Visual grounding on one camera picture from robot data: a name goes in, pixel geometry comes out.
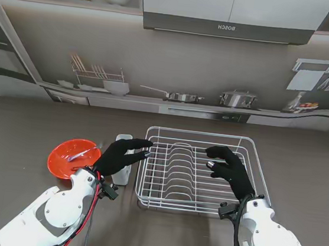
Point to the backdrop range hood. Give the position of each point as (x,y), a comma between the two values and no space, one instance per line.
(231,6)

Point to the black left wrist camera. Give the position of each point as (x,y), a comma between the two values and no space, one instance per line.
(110,191)

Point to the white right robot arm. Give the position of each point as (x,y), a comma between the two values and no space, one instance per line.
(270,239)

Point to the white plastic utensil holder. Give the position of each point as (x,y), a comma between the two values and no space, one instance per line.
(121,177)

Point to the silver metal utensil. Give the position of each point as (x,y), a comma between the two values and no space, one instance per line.
(79,155)

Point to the orange plastic bowl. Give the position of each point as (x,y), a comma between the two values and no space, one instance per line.
(62,159)

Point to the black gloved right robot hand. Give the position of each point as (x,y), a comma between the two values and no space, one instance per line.
(235,175)

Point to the backdrop steel saucepan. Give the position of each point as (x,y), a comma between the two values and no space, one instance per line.
(182,97)

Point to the backdrop dish rack with plates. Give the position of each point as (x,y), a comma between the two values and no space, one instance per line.
(98,75)

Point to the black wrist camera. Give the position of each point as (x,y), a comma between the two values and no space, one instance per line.
(110,191)
(227,211)

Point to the backdrop white counter bowl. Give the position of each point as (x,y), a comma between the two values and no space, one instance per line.
(115,87)

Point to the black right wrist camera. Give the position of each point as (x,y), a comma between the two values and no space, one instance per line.
(227,211)

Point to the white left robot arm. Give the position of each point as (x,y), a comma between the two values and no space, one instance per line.
(59,209)

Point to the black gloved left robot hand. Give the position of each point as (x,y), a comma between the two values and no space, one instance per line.
(115,159)

